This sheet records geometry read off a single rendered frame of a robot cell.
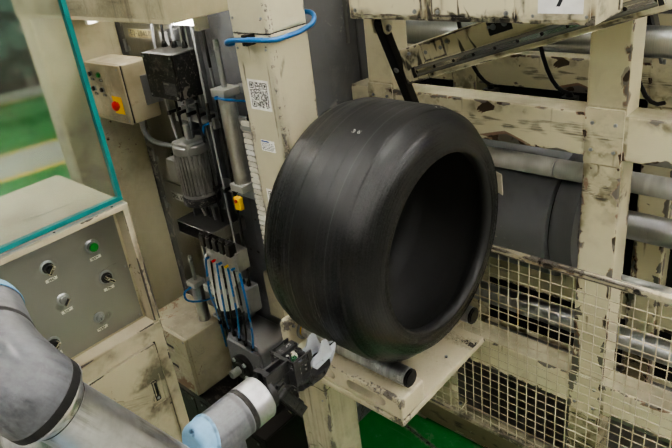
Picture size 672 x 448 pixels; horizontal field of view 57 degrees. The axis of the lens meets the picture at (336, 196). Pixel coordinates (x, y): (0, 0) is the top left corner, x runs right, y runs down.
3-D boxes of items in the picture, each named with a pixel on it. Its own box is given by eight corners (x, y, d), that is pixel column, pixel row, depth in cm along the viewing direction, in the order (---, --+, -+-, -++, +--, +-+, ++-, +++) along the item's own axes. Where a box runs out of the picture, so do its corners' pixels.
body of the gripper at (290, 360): (314, 348, 126) (271, 382, 118) (320, 381, 129) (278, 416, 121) (288, 335, 130) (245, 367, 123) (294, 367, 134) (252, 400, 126)
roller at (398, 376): (298, 338, 164) (296, 324, 162) (310, 329, 167) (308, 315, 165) (406, 392, 141) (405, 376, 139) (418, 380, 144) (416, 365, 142)
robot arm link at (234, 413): (184, 461, 117) (171, 420, 112) (234, 420, 125) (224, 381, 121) (214, 485, 110) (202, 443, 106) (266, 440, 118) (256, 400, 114)
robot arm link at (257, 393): (264, 436, 118) (232, 415, 124) (282, 421, 121) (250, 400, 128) (256, 401, 115) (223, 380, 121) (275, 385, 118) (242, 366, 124)
